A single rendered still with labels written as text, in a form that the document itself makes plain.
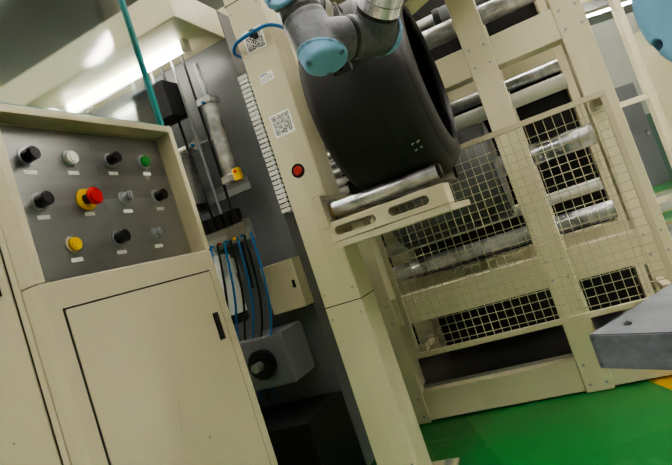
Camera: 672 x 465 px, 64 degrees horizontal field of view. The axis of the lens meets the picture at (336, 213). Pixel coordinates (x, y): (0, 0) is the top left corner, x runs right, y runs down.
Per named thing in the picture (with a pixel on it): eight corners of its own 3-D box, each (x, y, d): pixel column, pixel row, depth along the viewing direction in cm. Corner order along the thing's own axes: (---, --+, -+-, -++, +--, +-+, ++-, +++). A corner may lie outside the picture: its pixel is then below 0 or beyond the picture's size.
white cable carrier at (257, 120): (281, 213, 174) (236, 77, 177) (288, 212, 178) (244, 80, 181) (293, 209, 172) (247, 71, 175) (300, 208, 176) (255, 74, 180)
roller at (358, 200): (332, 205, 163) (335, 219, 161) (325, 202, 159) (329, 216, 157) (441, 164, 150) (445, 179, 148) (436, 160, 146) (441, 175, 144)
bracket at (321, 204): (321, 230, 155) (310, 198, 156) (365, 220, 192) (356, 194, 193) (331, 226, 154) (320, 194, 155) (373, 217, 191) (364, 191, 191)
